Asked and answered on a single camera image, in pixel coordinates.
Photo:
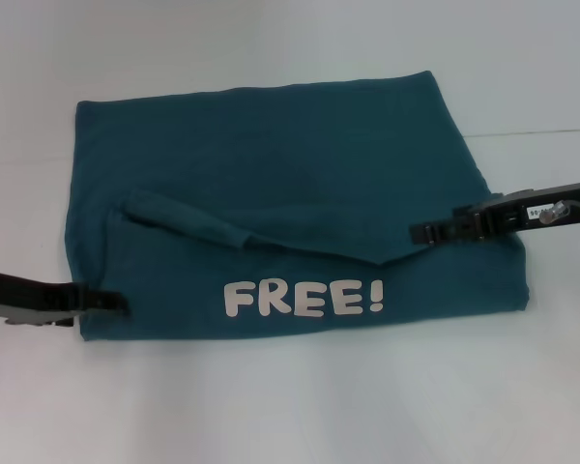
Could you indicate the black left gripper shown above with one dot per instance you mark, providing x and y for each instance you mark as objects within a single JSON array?
[{"x": 29, "y": 292}]

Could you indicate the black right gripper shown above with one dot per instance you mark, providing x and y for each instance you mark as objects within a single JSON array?
[{"x": 502, "y": 217}]

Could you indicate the teal blue t-shirt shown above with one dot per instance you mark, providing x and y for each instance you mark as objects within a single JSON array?
[{"x": 270, "y": 169}]

